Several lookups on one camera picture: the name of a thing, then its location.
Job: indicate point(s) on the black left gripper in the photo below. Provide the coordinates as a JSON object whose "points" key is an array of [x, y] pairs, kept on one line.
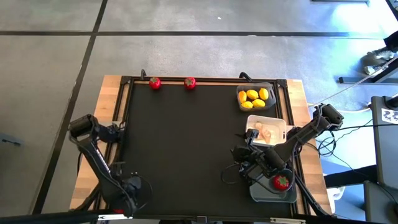
{"points": [[132, 186]]}

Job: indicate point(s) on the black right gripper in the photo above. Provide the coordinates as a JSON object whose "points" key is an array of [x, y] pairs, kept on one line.
{"points": [[248, 155]]}

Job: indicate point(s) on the white toy garlic bulb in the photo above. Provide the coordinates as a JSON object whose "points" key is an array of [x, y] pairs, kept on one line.
{"points": [[266, 135], [258, 126]]}

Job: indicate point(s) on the yellow toy lemon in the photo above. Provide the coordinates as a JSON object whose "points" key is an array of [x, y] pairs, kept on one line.
{"points": [[242, 96], [252, 94], [258, 103], [263, 94], [247, 105]]}

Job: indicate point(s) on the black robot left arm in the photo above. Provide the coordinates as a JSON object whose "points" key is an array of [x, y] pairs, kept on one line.
{"points": [[102, 161]]}

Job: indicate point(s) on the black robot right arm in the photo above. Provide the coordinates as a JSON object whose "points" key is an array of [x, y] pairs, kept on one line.
{"points": [[306, 133]]}

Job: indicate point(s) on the grey-blue plastic basket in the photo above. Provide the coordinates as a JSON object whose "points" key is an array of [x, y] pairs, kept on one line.
{"points": [[264, 194]]}

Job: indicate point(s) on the white plastic basket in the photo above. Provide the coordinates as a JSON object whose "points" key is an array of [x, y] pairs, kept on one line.
{"points": [[278, 123]]}

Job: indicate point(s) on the clear plastic basket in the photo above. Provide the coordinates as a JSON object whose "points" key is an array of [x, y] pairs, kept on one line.
{"points": [[272, 93]]}

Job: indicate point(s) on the black table clamp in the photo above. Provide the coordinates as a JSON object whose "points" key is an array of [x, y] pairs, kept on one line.
{"points": [[143, 74], [245, 75]]}

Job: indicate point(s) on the person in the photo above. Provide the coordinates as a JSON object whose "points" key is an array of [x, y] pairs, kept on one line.
{"points": [[377, 56]]}

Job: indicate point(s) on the black aluminium table frame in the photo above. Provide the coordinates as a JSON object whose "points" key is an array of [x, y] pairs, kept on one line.
{"points": [[217, 78]]}

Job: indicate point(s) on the black gantry post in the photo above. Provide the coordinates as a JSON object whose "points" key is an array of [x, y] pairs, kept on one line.
{"points": [[46, 217]]}

